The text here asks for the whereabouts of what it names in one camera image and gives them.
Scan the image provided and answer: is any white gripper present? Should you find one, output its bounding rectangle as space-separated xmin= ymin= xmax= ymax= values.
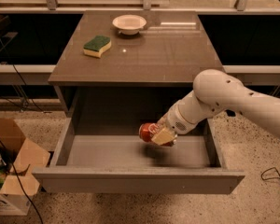
xmin=151 ymin=104 xmax=196 ymax=146

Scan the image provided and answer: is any red coke can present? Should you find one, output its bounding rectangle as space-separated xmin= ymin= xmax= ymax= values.
xmin=139 ymin=123 xmax=176 ymax=147

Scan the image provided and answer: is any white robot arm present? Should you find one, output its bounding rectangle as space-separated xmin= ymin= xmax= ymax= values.
xmin=151 ymin=69 xmax=280 ymax=145

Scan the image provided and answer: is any grey cabinet with glossy top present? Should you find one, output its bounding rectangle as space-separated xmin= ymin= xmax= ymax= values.
xmin=49 ymin=10 xmax=223 ymax=110

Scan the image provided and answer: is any open grey top drawer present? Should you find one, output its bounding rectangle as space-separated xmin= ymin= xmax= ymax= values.
xmin=32 ymin=87 xmax=245 ymax=195

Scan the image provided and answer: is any green yellow sponge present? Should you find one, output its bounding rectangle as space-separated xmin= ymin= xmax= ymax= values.
xmin=83 ymin=35 xmax=111 ymax=58

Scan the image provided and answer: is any white ceramic bowl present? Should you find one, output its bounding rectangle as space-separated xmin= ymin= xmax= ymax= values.
xmin=112 ymin=15 xmax=147 ymax=35

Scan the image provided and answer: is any open cardboard box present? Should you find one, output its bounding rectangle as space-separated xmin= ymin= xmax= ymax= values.
xmin=0 ymin=119 xmax=49 ymax=216

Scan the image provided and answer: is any black cable left floor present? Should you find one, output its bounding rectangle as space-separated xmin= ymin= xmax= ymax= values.
xmin=0 ymin=35 xmax=45 ymax=224

